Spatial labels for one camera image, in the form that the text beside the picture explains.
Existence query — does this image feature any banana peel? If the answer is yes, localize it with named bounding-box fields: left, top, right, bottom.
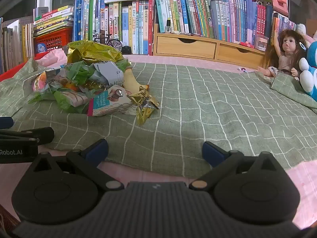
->
left=122, top=67, right=150, bottom=96

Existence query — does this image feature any miniature black bicycle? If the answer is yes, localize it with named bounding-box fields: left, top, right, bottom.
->
left=93, top=33, right=123, bottom=53

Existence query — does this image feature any stack of flat books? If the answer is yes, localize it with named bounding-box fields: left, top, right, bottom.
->
left=33, top=5, right=75, bottom=37

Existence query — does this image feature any pile of snack wrappers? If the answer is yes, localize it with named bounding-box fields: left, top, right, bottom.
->
left=23, top=40, right=160, bottom=126

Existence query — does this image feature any red plastic box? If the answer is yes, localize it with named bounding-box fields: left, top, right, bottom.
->
left=0, top=52, right=47, bottom=82

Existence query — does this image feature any white rabbit plush toy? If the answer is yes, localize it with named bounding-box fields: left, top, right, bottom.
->
left=296, top=23, right=317, bottom=45

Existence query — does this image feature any brown-haired doll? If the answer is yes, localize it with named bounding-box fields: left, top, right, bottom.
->
left=256, top=28, right=309, bottom=81

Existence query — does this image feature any pink snack packet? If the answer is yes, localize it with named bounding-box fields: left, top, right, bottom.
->
left=32, top=71, right=53, bottom=93

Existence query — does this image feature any green checked cloth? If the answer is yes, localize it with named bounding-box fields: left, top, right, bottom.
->
left=0, top=55, right=317, bottom=179

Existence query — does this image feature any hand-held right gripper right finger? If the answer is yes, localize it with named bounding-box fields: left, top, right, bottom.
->
left=189, top=141, right=285, bottom=190

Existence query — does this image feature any wooden drawer organizer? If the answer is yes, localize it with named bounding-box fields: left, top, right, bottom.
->
left=153, top=23, right=269, bottom=70

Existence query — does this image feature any long row of colourful books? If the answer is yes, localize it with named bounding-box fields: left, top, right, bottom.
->
left=152, top=0, right=273, bottom=47

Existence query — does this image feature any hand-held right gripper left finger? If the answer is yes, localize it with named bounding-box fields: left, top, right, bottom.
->
left=27, top=139, right=124, bottom=191

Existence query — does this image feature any row of beige-spine books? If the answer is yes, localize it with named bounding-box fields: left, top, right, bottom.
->
left=0, top=17, right=35, bottom=75

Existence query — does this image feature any row of tall thin books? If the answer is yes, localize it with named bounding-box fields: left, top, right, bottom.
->
left=73, top=0, right=155, bottom=55

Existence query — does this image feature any short row of slim books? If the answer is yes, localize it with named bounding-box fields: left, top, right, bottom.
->
left=271, top=11, right=298, bottom=47

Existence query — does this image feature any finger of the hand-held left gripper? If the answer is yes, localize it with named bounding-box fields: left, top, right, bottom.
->
left=0, top=116, right=14, bottom=130
left=0, top=127, right=55, bottom=146

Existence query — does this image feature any small clear plastic box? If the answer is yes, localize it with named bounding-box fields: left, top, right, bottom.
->
left=255, top=35, right=269, bottom=52

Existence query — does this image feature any red plastic crate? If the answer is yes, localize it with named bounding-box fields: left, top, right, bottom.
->
left=33, top=27, right=74, bottom=55

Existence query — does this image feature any blue cat plush toy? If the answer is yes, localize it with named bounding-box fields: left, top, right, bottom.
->
left=298, top=41, right=317, bottom=102

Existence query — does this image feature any brown cardboard box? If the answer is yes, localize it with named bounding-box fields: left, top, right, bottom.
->
left=306, top=18, right=317, bottom=34

